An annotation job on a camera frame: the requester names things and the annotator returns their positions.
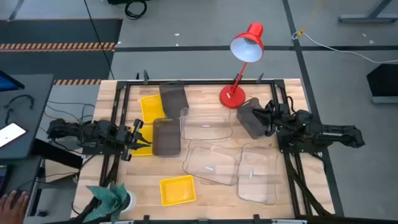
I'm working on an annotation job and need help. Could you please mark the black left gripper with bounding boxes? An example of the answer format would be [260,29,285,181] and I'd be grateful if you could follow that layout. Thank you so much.
[117,119,153,162]

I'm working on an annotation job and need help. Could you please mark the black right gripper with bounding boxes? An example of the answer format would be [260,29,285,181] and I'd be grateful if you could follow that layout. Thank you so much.
[252,100,284,138]

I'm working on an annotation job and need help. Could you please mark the dark grey plastic basket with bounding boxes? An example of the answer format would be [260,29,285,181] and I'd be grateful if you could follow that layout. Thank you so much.
[236,97,277,140]
[151,117,182,157]
[159,80,190,119]

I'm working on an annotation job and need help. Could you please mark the yellow plastic basket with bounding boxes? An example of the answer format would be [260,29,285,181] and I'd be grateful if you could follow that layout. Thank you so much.
[159,174,197,207]
[139,94,166,124]
[130,124,154,157]

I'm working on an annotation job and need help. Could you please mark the red desk lamp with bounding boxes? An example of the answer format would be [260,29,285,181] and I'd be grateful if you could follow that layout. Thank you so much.
[219,21,265,110]

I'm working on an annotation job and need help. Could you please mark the green plant in white pot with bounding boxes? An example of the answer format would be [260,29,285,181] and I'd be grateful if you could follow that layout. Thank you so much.
[83,182,137,223]

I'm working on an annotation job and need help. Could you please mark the dark grey side desk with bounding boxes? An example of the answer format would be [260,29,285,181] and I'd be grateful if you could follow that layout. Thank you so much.
[0,73,55,160]

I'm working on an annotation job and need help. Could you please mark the black box with grey base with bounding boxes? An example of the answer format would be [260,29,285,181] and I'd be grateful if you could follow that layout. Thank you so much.
[366,63,398,105]

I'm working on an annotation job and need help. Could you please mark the black floor mat hazard stripes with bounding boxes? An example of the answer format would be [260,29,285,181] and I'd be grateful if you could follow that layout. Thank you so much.
[0,17,124,80]

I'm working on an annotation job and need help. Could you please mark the person's hand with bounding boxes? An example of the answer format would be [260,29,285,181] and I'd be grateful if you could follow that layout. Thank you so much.
[0,190,30,224]

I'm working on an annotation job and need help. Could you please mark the monitor with blue screen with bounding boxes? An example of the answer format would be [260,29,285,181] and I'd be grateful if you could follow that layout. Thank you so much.
[0,70,25,93]

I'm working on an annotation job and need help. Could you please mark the grey metal stand foot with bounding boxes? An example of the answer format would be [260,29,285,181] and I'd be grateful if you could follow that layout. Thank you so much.
[338,0,398,24]

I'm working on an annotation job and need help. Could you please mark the white floor cable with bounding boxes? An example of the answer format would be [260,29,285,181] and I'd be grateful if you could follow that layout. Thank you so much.
[291,30,398,65]

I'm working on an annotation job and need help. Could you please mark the yellow floor cable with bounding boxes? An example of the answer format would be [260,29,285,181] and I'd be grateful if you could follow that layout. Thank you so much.
[297,0,323,39]

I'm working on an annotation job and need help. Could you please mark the thin black floor cable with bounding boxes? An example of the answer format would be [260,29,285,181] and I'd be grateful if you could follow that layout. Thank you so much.
[83,0,116,80]

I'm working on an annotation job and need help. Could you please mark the black cable on desk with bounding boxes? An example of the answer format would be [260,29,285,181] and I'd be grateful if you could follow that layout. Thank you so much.
[2,94,35,125]

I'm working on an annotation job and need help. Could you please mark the coiled black cable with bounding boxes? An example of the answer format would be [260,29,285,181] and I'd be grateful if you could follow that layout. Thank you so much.
[124,0,148,21]

